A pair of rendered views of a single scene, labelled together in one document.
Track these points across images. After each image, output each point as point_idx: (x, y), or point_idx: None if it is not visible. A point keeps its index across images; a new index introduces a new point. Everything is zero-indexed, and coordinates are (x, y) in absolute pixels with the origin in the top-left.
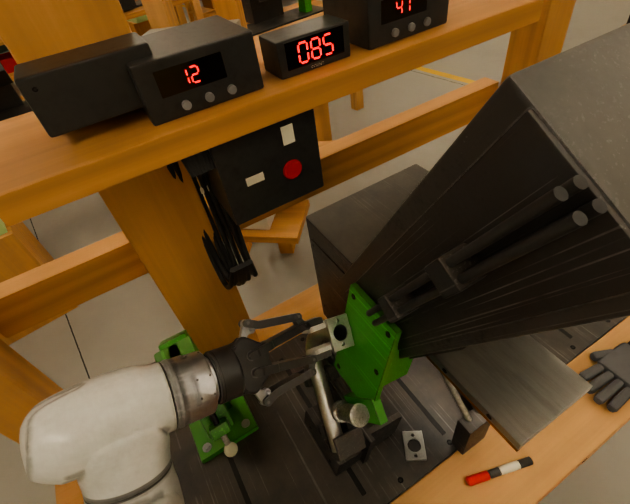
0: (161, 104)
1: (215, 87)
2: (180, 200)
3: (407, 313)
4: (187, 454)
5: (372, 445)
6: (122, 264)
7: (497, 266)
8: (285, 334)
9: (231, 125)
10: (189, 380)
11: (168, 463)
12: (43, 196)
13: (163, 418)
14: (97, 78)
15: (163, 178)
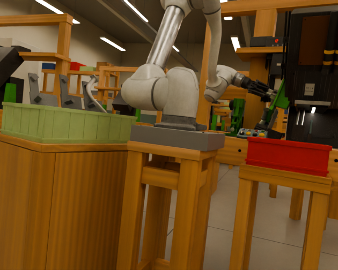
0: (268, 44)
1: (279, 44)
2: (263, 74)
3: (283, 63)
4: None
5: (265, 130)
6: (243, 94)
7: (284, 27)
8: (263, 85)
9: (278, 49)
10: (240, 73)
11: (227, 81)
12: (242, 50)
13: (233, 73)
14: (261, 39)
15: (263, 67)
